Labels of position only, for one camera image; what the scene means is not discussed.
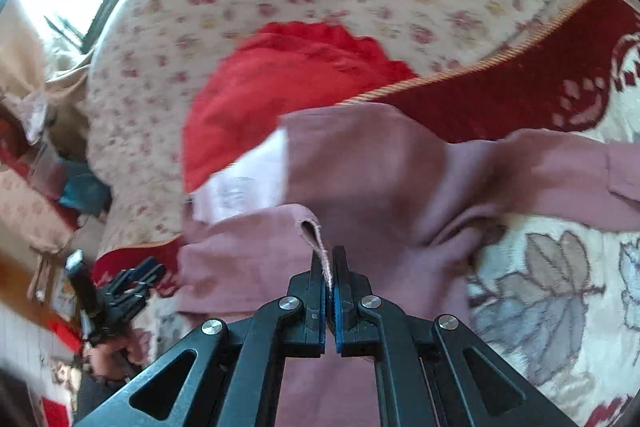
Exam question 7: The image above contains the mauve pink garment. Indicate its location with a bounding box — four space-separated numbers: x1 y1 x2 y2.
178 104 639 426

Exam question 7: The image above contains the person's left hand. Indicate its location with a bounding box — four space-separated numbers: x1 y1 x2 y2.
86 331 143 381

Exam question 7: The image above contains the teal blue cloth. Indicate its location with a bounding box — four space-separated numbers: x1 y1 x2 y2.
58 159 112 217

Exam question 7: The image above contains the red and cream leaf blanket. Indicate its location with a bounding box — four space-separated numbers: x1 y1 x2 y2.
93 0 639 426

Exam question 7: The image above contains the beige curtain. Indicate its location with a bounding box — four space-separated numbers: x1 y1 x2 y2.
1 0 93 155

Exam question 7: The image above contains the red knit garment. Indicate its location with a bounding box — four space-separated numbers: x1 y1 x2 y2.
182 22 416 192

